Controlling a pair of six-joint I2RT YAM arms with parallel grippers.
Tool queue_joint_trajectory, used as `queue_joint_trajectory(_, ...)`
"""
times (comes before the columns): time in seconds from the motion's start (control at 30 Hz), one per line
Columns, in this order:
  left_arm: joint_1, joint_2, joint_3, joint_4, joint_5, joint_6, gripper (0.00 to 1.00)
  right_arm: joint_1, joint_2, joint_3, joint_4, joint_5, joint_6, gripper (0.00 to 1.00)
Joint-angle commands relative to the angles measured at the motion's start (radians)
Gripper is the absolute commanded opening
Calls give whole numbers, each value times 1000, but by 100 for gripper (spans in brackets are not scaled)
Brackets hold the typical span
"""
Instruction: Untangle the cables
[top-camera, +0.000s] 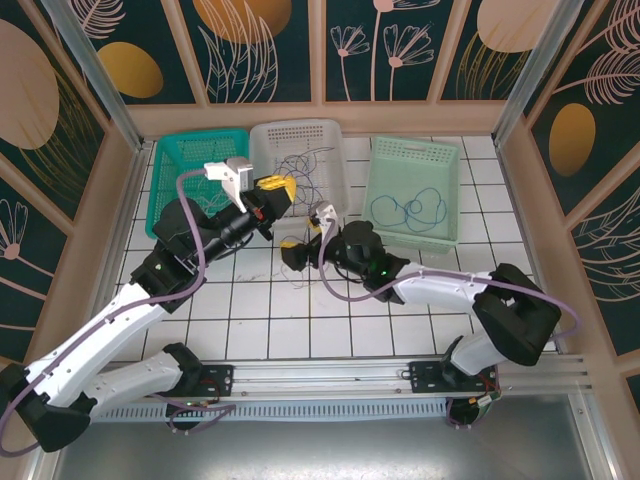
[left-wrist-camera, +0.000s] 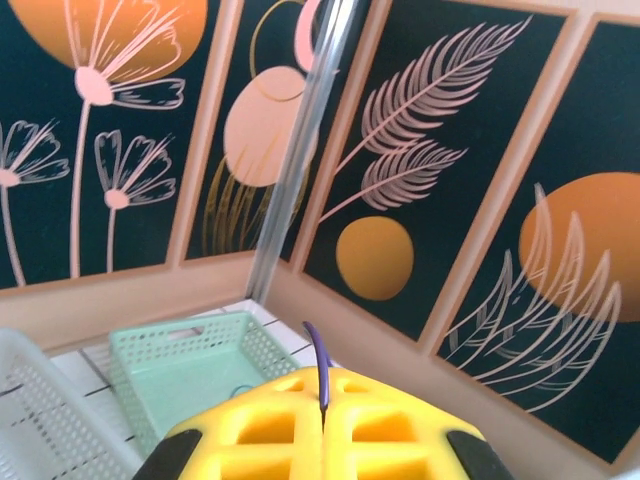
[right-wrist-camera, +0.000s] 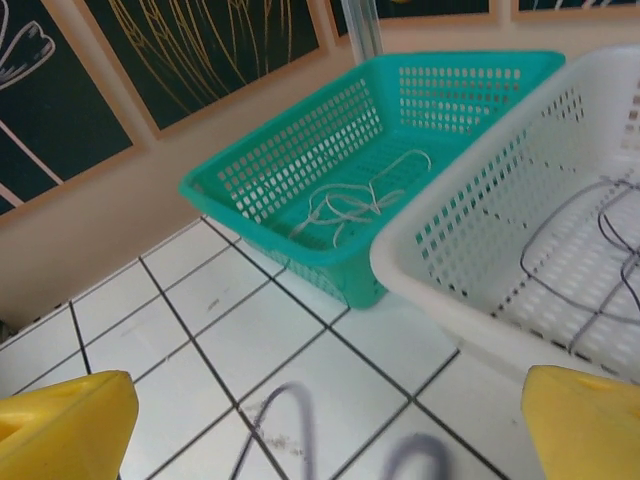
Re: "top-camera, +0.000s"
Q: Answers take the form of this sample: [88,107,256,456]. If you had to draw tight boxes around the white perforated basket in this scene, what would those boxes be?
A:
[248,118,351,221]

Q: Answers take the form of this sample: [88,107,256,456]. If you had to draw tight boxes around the wall panel with pale circle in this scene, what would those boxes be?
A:
[438,0,544,104]

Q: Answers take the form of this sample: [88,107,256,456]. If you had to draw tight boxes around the thin dark wire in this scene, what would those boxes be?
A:
[277,234,321,291]

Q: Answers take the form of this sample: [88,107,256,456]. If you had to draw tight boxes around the wall panel with gold lines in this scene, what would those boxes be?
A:
[0,0,111,221]

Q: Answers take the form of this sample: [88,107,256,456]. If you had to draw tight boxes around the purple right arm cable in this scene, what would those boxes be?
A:
[318,217,581,349]

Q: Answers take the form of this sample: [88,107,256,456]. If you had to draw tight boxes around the small electronics board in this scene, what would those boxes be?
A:
[467,387,504,416]

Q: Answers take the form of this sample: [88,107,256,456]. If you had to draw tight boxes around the mint green perforated basket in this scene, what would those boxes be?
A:
[360,135,461,254]

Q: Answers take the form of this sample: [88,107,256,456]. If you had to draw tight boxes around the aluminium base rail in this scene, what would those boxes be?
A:
[47,353,594,401]

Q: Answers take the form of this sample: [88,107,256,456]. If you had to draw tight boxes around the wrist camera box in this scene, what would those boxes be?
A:
[203,156,256,214]
[308,201,340,236]

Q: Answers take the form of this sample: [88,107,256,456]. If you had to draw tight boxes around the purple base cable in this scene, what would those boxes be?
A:
[149,389,239,436]
[446,397,474,431]

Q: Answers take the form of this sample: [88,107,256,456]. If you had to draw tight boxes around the wall panel with fern leaf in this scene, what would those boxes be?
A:
[522,0,640,216]

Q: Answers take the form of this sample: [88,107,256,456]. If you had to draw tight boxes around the grey metal sheet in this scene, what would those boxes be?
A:
[47,394,601,480]

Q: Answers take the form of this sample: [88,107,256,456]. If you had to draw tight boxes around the wall panel with pink flowers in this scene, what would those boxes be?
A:
[324,0,437,104]

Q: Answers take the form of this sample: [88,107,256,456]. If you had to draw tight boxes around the teal perforated basket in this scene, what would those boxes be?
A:
[144,128,251,239]

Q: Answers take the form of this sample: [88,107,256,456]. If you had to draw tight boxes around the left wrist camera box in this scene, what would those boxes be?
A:
[203,156,256,214]

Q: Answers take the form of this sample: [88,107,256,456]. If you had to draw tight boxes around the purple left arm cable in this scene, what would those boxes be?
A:
[0,168,209,459]

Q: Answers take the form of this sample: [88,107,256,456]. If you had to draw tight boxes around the wall panel with leaf print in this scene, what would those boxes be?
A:
[207,0,321,105]

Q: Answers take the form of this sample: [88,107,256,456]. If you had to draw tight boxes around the aluminium frame post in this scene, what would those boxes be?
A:
[39,0,147,154]
[492,0,590,146]

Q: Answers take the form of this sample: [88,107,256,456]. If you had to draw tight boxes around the blue wire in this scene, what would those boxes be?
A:
[369,187,448,234]

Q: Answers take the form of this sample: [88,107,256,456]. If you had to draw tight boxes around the aluminium table edge rail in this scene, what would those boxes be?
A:
[494,142,569,354]
[99,142,154,281]

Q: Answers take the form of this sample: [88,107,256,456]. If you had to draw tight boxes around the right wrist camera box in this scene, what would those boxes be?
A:
[308,201,340,236]

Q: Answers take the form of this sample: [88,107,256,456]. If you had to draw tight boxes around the wall panel with orange oval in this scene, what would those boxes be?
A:
[74,0,209,106]

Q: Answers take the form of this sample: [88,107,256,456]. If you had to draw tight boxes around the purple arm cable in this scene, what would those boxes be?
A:
[0,168,209,459]
[318,217,581,349]

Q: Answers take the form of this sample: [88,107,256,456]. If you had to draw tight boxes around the light grey wire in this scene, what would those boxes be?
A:
[182,174,236,211]

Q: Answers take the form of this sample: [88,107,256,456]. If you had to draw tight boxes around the slotted grey cable duct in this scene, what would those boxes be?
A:
[89,398,451,424]

